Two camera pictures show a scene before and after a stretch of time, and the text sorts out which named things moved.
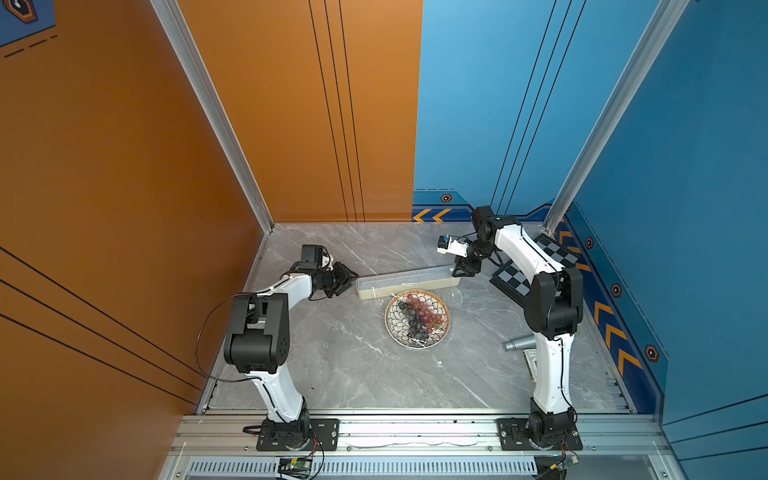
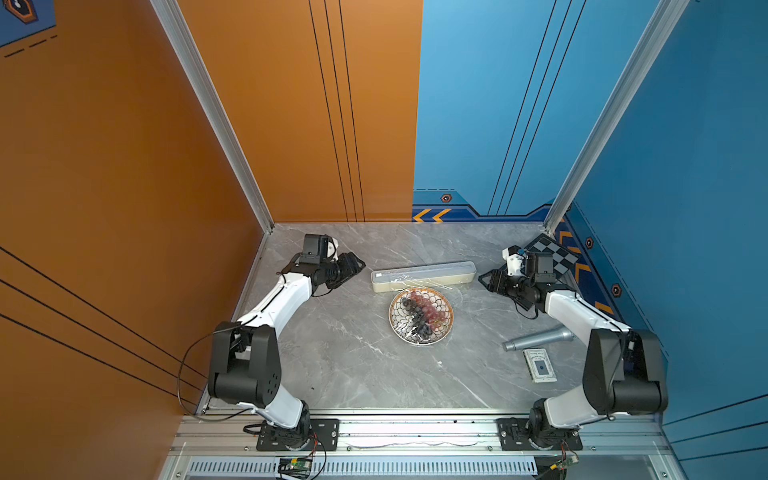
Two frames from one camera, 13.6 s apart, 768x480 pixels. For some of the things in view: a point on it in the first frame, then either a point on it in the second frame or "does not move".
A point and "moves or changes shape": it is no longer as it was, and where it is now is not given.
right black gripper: x=467 y=268 to x=497 y=281
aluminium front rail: x=635 y=436 does not move
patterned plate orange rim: x=396 y=325 moves or changes shape
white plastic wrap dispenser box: x=381 y=285 moves or changes shape
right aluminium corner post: x=663 y=23 does not move
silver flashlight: x=519 y=343 does not move
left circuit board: x=297 y=467 does not move
